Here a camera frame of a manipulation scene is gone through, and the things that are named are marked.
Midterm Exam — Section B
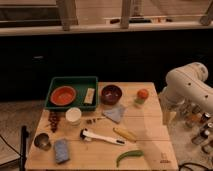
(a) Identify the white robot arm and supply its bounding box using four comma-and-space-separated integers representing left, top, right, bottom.
158, 62, 213, 125

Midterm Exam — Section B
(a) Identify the dark purple bowl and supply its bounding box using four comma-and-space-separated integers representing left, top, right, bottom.
101, 85, 122, 105

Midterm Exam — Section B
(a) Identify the orange bowl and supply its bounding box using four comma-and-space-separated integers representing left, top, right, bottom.
50, 86, 77, 106

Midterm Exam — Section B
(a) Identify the small wooden block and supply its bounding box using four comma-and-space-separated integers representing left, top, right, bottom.
84, 88, 95, 104

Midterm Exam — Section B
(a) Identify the green plastic tray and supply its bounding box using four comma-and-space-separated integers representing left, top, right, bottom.
45, 76, 98, 111

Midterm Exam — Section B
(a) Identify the light blue cloth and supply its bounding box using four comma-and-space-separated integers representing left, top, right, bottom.
102, 105, 125, 123

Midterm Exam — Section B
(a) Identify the orange tomato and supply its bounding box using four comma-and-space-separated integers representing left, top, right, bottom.
135, 89, 149, 104

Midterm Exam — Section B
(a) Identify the small brown twig piece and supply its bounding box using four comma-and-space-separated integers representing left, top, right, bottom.
86, 116, 105, 124

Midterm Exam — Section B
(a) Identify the white cup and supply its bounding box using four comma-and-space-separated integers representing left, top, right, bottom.
65, 107, 82, 125

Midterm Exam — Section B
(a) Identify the dark red grape bunch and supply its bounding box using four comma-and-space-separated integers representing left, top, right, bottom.
48, 111, 60, 133

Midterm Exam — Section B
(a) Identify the green chili pepper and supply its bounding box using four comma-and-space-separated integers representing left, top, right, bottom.
116, 150, 143, 167

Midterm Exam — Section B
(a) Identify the blue sponge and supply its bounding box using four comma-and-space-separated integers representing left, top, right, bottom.
54, 139, 70, 164

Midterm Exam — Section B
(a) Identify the small metal cup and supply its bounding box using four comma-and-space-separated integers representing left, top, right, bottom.
34, 133, 51, 150

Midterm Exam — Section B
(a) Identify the black pole stand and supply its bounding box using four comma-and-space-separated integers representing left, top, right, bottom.
19, 125, 29, 171

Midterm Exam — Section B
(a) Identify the white handled brush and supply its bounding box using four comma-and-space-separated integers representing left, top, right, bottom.
80, 129, 125, 145

